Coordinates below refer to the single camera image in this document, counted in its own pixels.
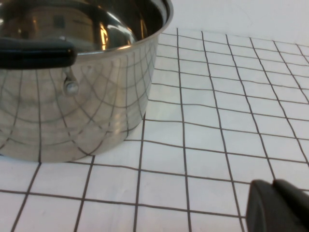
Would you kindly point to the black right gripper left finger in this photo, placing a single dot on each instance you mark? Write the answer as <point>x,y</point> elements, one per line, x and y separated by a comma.
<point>265,212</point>

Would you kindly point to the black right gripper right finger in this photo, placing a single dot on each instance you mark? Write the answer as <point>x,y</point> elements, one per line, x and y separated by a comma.
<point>297,200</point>

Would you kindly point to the white grid-pattern tablecloth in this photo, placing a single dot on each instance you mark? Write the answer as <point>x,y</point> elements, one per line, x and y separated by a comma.
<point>193,120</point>

